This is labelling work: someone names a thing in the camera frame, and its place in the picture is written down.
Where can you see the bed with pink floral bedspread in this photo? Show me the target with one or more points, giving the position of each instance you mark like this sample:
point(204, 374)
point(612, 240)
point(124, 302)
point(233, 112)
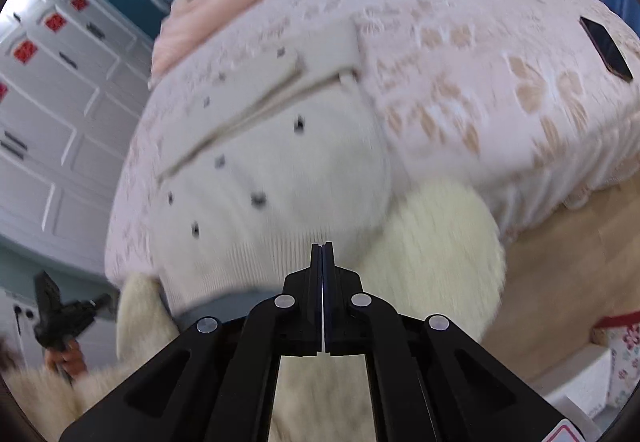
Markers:
point(475, 71)

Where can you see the white knit cardigan dark buttons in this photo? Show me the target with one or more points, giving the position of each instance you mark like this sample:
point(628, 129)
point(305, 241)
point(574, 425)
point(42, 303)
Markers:
point(300, 182)

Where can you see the cream fluffy rug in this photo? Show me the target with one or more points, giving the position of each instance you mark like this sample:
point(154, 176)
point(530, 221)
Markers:
point(440, 252)

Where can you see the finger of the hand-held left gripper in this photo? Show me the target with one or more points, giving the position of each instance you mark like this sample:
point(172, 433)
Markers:
point(46, 289)
point(92, 308)

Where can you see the person's left hand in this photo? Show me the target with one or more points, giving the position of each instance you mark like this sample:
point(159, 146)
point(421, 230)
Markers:
point(67, 362)

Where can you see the white box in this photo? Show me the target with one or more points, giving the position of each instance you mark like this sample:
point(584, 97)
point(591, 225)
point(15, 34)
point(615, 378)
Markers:
point(575, 382)

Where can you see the floral storage box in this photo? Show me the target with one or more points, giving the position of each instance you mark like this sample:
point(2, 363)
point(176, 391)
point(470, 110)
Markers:
point(622, 352)

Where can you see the black smartphone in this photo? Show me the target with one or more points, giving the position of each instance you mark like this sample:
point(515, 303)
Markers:
point(606, 47)

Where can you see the white panelled wardrobe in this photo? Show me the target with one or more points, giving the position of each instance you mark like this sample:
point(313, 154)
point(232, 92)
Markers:
point(55, 131)

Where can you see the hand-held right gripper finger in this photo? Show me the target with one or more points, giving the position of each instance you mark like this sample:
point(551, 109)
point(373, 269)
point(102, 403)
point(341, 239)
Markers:
point(328, 282)
point(316, 282)

